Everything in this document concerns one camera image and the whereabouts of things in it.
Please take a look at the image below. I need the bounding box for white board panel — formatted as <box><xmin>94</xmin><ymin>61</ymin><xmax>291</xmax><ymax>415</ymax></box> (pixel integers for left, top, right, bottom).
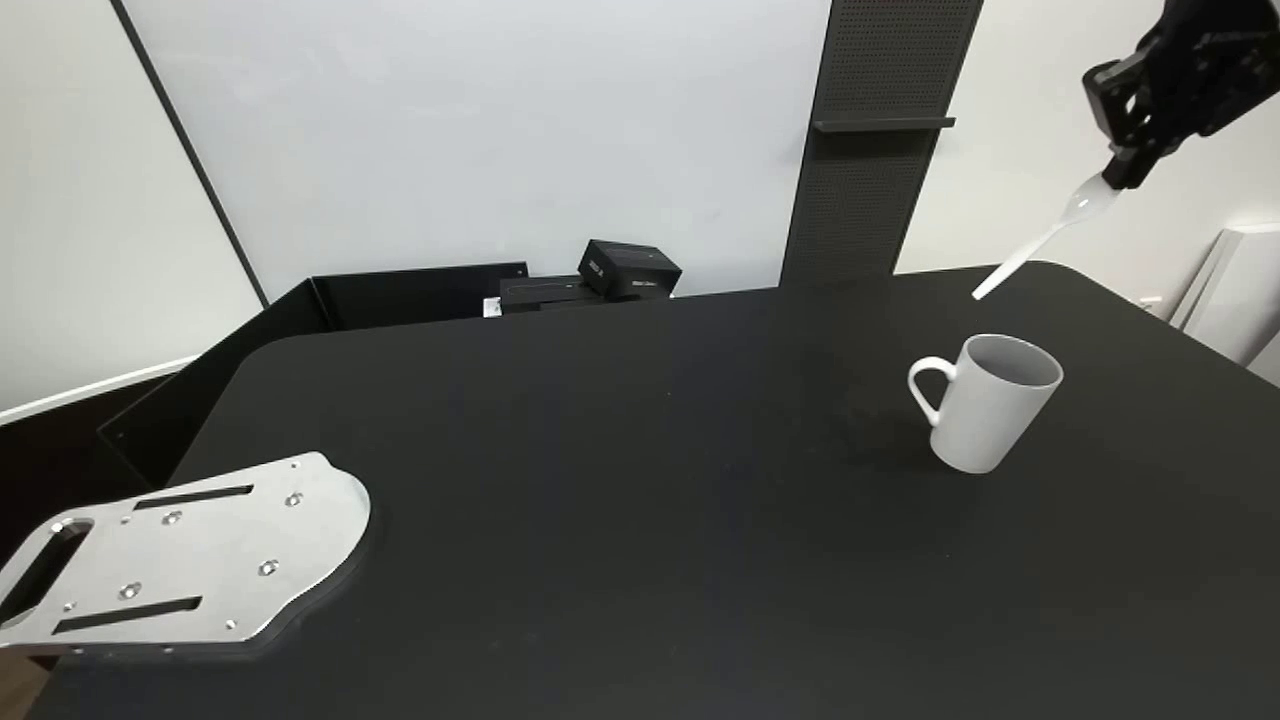
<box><xmin>117</xmin><ymin>0</ymin><xmax>835</xmax><ymax>308</ymax></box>

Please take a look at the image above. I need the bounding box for silver metal mounting plate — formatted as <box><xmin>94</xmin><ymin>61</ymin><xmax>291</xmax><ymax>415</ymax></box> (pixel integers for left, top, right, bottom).
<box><xmin>0</xmin><ymin>446</ymin><xmax>379</xmax><ymax>656</ymax></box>

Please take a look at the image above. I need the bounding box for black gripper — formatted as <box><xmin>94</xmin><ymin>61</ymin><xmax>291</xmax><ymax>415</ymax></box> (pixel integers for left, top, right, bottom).
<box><xmin>1079</xmin><ymin>0</ymin><xmax>1280</xmax><ymax>192</ymax></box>

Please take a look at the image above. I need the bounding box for small black box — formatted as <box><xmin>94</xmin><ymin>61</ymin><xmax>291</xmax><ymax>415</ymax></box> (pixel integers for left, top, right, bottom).
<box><xmin>577</xmin><ymin>235</ymin><xmax>687</xmax><ymax>302</ymax></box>

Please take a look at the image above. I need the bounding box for black low side panel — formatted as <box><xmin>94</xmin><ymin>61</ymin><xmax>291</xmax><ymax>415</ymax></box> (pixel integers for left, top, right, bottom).
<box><xmin>94</xmin><ymin>254</ymin><xmax>536</xmax><ymax>487</ymax></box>

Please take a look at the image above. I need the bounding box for black vertical pillar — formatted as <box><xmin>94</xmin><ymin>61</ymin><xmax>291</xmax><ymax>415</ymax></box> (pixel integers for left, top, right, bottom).
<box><xmin>778</xmin><ymin>0</ymin><xmax>993</xmax><ymax>290</ymax></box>

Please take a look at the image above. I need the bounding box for white plastic spoon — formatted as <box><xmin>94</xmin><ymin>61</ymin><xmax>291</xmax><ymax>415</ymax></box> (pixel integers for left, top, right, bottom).
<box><xmin>970</xmin><ymin>170</ymin><xmax>1127</xmax><ymax>302</ymax></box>

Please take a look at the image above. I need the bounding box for white ceramic mug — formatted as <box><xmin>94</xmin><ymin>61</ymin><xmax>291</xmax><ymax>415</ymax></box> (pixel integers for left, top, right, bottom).
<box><xmin>903</xmin><ymin>328</ymin><xmax>1068</xmax><ymax>478</ymax></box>

